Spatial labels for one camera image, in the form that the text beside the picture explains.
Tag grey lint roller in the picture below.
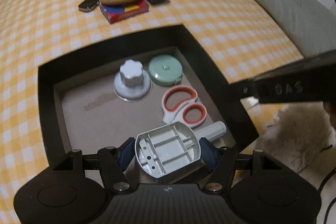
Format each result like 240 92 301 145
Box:
134 121 227 179

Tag orange white scissors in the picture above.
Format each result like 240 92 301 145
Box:
161 85 207 128

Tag black cardboard box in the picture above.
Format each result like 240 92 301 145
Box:
38 24 258 165

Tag white knob suction base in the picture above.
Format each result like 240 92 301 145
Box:
113 59 151 101

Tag mint green tape measure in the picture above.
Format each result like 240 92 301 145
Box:
148 55 183 86

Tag red blue card box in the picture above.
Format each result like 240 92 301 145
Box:
100 0 150 24

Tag white fluffy rug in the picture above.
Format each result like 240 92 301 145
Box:
255 102 335 173

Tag grey pillow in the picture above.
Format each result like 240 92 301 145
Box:
203 0 336 57

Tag yellow checkered blanket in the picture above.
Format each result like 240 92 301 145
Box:
1 0 302 223

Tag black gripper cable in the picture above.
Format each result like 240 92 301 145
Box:
317 144 336 224

